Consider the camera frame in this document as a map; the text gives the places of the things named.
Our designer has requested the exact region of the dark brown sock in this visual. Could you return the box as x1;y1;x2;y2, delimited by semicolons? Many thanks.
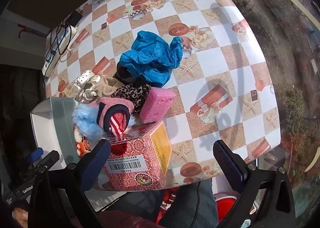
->
113;64;133;82

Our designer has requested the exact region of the person's left hand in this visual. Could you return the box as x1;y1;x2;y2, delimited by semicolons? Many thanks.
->
12;208;29;222

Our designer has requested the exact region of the checkered printed tablecloth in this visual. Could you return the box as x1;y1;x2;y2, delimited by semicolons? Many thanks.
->
43;0;282;192

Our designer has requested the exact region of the red bucket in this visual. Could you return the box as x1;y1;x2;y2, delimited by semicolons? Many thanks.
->
214;191;257;223

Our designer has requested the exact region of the pink sponge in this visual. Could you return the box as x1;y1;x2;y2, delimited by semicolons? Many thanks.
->
139;90;177;124

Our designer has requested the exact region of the red patterned carton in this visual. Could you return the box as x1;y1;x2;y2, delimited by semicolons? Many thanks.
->
99;120;173;191

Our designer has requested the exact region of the person's jeans leg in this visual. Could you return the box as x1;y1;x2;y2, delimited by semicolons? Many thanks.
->
158;180;220;228

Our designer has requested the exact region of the black power adapter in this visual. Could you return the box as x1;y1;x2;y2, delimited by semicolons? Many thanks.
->
67;10;84;26

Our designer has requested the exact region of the maroon garment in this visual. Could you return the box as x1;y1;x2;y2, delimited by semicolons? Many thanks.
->
98;209;161;228

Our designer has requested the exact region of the white cabinet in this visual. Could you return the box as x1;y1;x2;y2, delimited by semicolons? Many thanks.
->
0;9;53;56

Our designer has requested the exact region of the red patterned cloth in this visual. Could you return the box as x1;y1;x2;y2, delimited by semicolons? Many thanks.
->
161;189;177;210

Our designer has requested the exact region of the white cardboard box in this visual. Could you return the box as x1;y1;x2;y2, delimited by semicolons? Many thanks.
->
30;97;82;170

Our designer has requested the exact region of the large blue plastic shoe cover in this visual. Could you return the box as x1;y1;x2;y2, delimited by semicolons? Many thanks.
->
118;30;173;89

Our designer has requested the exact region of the pink striped knit sock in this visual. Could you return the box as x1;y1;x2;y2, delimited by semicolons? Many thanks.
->
96;97;136;136

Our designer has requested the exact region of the light blue fluffy cloth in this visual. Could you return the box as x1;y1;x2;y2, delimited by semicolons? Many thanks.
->
72;104;107;141

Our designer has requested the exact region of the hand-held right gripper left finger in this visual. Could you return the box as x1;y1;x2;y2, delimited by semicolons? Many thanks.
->
30;139;112;228

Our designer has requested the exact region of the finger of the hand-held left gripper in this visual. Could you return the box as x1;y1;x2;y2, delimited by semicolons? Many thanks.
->
37;150;60;172
27;147;44;166

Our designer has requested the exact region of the leopard print scrunchie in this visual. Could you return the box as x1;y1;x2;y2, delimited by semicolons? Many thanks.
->
111;84;151;114

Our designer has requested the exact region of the white power strip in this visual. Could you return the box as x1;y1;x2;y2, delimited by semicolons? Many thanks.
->
42;25;79;77

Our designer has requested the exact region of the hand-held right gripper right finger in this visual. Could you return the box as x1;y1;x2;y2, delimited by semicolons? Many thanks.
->
212;139;297;228

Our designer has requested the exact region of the beige sock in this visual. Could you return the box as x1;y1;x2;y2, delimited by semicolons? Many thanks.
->
96;75;127;95

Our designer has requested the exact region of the white polka dot scrunchie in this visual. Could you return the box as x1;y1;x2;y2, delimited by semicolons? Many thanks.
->
74;70;102;103

